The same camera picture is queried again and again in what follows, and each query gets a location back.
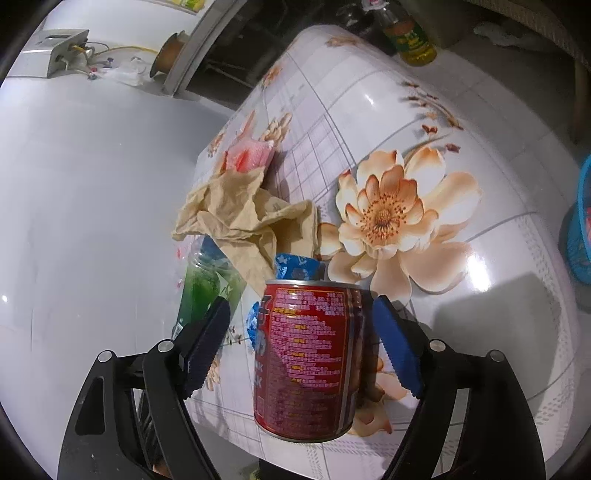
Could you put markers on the red drink can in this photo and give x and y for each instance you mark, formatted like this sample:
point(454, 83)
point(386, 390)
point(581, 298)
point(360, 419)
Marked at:
point(304, 360)

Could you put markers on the grey wall socket box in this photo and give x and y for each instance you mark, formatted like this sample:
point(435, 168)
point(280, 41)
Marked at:
point(60, 48)

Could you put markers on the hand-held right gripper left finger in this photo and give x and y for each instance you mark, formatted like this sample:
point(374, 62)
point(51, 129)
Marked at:
point(207, 341)

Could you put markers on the white cloth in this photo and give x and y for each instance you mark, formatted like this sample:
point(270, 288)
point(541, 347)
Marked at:
point(508, 34)

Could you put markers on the blue white toothpaste box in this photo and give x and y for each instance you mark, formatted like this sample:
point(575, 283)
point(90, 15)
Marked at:
point(295, 266)

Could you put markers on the pink plastic wrapper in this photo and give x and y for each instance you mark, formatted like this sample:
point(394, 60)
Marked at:
point(249, 154)

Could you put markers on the floral tablecloth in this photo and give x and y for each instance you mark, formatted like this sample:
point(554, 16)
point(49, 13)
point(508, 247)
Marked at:
point(415, 101)

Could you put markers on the crumpled beige cloth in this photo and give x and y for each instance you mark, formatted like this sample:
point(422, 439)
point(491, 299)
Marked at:
point(240, 217)

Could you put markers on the white cabinet frame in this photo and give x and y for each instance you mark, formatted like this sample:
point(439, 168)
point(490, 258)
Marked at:
point(189, 50)

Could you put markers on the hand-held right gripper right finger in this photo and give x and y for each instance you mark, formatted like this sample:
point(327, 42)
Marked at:
point(398, 347)

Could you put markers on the yellow oil bottle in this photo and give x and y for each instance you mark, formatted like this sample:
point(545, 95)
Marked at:
point(413, 41)

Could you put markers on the blue plastic basket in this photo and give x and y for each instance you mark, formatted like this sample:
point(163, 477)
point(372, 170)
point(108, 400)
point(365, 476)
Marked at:
point(577, 230)

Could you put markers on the clear plastic bag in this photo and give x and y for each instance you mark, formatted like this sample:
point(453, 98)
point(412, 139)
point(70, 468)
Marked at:
point(129, 71)

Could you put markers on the green plastic bottle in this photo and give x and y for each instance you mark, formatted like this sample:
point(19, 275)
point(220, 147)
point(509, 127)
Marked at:
point(203, 286)

